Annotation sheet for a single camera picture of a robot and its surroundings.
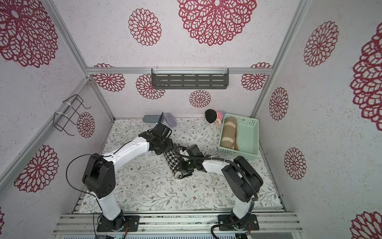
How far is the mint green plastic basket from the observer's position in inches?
38.9

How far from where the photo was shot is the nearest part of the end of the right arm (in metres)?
0.71

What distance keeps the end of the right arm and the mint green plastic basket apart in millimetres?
251
